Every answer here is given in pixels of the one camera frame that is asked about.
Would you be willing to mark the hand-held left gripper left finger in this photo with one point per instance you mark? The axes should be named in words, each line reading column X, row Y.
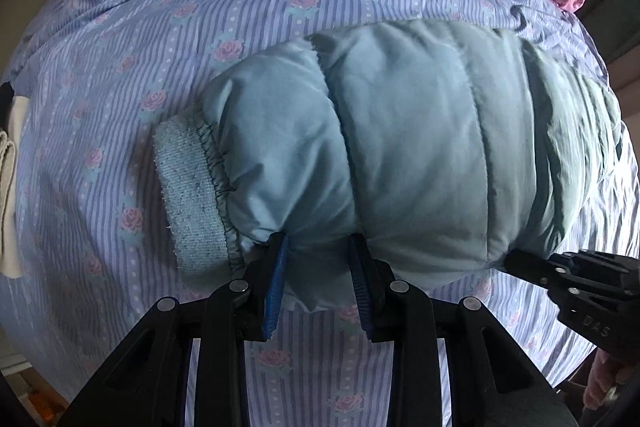
column 274, row 292

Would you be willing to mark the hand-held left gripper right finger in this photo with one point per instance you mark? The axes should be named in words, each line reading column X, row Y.
column 361, row 292

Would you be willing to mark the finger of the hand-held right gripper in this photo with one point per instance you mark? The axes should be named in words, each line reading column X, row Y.
column 527, row 268

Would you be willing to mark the purple striped floral bed sheet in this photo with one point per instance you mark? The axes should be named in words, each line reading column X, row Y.
column 150, row 32

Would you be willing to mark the white cloth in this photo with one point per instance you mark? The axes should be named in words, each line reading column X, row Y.
column 10, row 207

